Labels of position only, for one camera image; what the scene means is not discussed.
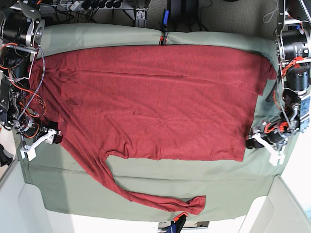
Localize white power strip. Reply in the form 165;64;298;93
59;0;83;12

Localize white bin bottom right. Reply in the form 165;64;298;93
239;175;311;233

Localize white bin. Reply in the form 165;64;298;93
0;159;73;233
239;175;311;233

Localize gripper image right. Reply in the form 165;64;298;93
245;119;292;151

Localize green table cloth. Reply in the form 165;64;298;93
19;24;289;221

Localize red long-sleeve T-shirt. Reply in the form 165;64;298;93
30;45;276;215

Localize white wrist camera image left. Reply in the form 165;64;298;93
20;145;36;161

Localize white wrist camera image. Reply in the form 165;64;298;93
20;145;36;161
269;151;286;166

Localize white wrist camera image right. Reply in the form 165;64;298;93
269;151;286;166

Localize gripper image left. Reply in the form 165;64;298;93
16;116;63;149

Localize black clamp left edge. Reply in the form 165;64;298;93
0;144;13;167

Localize blue orange clamp bottom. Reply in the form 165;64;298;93
165;212;189;233

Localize white bin bottom left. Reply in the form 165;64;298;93
0;159;73;233

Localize metal table leg bracket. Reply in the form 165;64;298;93
135;8;147;28

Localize blue clamp top middle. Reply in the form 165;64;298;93
159;9;170;46

